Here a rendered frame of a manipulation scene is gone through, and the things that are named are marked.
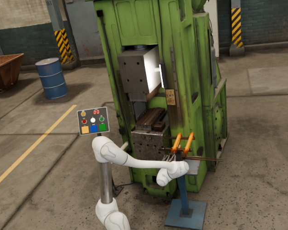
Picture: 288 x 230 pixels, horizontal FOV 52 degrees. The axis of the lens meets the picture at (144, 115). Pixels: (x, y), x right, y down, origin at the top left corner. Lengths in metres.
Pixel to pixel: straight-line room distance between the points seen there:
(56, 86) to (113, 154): 5.61
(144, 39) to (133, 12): 0.27
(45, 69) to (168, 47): 4.91
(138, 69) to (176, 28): 0.54
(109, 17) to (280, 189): 2.69
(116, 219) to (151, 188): 1.40
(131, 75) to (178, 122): 0.72
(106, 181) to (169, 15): 1.57
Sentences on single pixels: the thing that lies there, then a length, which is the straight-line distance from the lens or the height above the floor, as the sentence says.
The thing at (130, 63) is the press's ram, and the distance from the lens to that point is 2.98.
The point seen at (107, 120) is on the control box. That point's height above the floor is 1.07.
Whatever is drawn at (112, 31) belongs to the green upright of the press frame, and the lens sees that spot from 3.15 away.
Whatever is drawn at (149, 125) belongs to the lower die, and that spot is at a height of 0.98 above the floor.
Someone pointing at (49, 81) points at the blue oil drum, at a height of 0.47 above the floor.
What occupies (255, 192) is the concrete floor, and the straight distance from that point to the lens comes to 3.77.
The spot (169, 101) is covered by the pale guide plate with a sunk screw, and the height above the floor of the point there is 1.23.
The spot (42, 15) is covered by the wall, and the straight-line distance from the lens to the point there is 10.27.
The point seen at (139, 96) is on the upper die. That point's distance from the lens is 3.08.
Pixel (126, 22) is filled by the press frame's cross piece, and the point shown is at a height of 2.06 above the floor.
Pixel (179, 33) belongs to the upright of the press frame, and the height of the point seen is 1.92.
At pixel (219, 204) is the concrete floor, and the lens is 3.60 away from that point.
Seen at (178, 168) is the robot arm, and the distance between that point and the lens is 2.35.
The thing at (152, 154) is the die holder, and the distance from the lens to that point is 3.33.
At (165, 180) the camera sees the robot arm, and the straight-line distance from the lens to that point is 2.42.
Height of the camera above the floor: 2.49
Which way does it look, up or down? 26 degrees down
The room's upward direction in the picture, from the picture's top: 10 degrees counter-clockwise
